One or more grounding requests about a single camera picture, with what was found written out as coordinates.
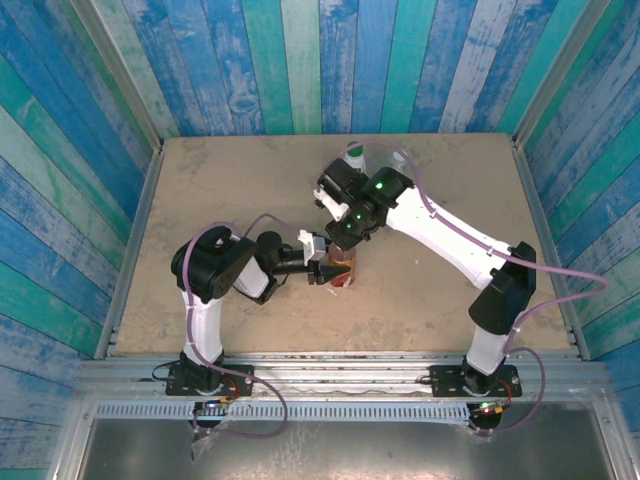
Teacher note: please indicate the amber bottle red label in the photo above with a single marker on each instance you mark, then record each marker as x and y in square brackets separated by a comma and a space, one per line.
[345, 259]

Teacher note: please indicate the white bottle red green label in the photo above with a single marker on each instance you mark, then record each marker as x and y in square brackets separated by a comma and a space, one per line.
[356, 161]

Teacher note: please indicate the clear bottle green label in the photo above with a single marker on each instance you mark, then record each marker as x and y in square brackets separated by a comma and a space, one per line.
[397, 167]

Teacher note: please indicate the green bottle cap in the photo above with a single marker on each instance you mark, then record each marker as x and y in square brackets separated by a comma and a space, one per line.
[354, 147]

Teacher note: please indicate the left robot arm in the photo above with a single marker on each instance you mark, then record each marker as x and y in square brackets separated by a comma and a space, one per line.
[202, 325]

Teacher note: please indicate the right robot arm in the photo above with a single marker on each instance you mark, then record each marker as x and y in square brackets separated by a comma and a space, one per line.
[450, 235]

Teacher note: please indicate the small electronics board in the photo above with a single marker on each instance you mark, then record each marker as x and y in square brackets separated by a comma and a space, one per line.
[490, 409]
[215, 406]

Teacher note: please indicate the grey metal panel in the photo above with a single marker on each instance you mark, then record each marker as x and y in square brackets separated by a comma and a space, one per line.
[350, 450]

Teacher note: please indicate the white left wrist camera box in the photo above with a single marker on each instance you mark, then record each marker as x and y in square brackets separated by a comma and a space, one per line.
[314, 246]

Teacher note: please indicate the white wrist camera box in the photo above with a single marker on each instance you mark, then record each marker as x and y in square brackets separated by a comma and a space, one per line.
[332, 205]
[314, 246]

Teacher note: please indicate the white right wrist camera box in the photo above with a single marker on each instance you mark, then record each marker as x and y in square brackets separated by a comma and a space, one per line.
[332, 205]

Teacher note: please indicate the aluminium mounting rail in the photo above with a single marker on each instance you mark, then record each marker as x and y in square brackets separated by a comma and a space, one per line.
[340, 372]

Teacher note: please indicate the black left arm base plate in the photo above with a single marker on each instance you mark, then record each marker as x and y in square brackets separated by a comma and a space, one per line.
[240, 382]

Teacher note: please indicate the aluminium side rail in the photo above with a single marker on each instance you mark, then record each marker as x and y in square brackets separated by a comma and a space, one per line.
[536, 200]
[131, 240]

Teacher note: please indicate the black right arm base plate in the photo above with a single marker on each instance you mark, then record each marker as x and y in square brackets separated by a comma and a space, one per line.
[445, 382]

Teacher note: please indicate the aluminium corner post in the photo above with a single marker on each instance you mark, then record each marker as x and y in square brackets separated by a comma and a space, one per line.
[557, 75]
[121, 75]

